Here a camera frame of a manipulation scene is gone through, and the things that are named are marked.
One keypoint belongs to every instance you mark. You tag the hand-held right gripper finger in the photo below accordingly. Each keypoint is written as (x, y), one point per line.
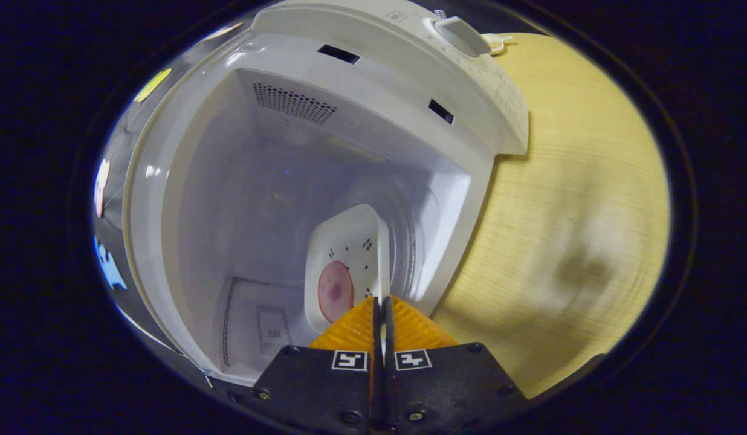
(375, 374)
(390, 374)

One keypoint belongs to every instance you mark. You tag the pink ham slice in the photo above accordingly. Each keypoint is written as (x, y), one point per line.
(335, 292)

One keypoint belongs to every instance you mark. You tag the white divided condiment dish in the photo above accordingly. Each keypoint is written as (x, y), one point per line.
(495, 43)

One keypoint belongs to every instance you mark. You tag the white microwave oven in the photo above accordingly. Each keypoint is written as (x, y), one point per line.
(228, 181)

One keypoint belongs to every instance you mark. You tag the white square plate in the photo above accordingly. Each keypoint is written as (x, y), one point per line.
(349, 241)

